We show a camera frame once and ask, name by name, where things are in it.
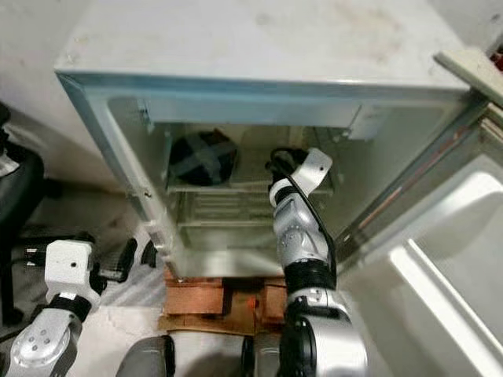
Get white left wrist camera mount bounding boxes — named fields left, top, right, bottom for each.
left=45, top=240, right=96, bottom=298

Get brown cardboard sheet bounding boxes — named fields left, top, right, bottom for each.
left=159, top=313, right=284, bottom=339

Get silver small fridge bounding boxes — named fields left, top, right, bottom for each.
left=55, top=0, right=490, bottom=280

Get small black floor object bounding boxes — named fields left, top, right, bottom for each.
left=143, top=240, right=159, bottom=265

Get black bundle with grey straps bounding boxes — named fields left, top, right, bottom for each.
left=169, top=130, right=238, bottom=188

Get clear fridge shelf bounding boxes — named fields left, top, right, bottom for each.
left=165, top=181, right=276, bottom=196

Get red brick stack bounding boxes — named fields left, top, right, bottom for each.
left=165, top=267, right=288, bottom=327

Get pale grey flat board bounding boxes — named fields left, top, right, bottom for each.
left=434, top=49, right=503, bottom=103

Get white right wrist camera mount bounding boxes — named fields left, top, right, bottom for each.
left=274, top=148, right=333, bottom=197

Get clear fridge drawer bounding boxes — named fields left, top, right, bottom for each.
left=177, top=193, right=280, bottom=256

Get grey right robot leg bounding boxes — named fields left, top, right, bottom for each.
left=240, top=334, right=284, bottom=377

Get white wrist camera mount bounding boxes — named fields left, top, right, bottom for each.
left=45, top=240, right=96, bottom=298
left=274, top=148, right=333, bottom=197

